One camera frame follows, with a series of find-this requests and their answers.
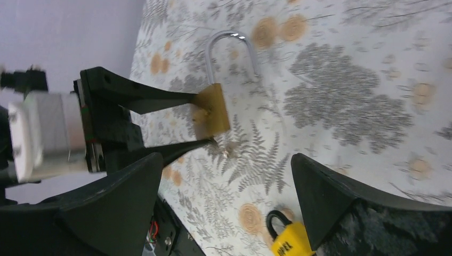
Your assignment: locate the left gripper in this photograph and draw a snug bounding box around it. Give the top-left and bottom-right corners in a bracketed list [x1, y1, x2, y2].
[74, 67, 214, 173]

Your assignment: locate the yellow padlock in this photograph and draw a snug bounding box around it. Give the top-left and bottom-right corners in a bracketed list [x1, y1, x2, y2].
[265, 210, 316, 256]

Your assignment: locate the floral table mat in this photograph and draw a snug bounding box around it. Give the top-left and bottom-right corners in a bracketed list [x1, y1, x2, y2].
[131, 1, 451, 255]

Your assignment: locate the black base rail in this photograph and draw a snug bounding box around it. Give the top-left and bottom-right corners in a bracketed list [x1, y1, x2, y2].
[142, 197, 205, 256]

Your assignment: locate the brass padlock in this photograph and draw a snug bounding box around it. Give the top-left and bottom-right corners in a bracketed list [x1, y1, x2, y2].
[191, 30, 261, 140]

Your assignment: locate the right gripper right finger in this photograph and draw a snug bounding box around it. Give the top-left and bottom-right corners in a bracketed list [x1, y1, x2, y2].
[290, 153, 451, 255]

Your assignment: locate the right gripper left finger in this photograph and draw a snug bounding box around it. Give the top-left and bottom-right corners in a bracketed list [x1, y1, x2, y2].
[1, 153, 163, 255]

